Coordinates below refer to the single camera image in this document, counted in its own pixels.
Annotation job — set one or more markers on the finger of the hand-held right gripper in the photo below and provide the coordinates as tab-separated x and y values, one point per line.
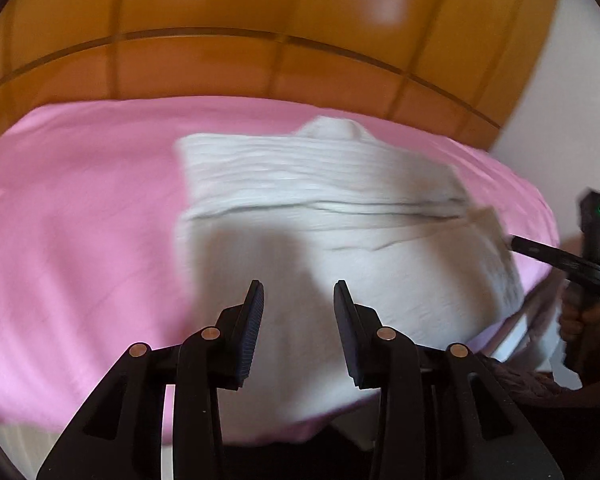
545	252

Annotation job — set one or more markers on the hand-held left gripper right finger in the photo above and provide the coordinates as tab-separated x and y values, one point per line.
345	322

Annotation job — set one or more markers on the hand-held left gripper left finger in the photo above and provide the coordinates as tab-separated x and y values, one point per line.
252	322

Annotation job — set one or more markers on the white towel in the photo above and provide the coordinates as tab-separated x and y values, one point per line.
330	210

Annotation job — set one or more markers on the person's right hand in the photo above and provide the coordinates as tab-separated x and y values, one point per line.
597	322

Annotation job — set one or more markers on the maroon knit clothing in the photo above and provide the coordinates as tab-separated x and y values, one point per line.
555	410

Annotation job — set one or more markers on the pink blanket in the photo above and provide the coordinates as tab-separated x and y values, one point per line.
80	210

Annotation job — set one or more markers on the wooden panelled headboard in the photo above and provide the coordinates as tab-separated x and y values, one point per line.
230	20

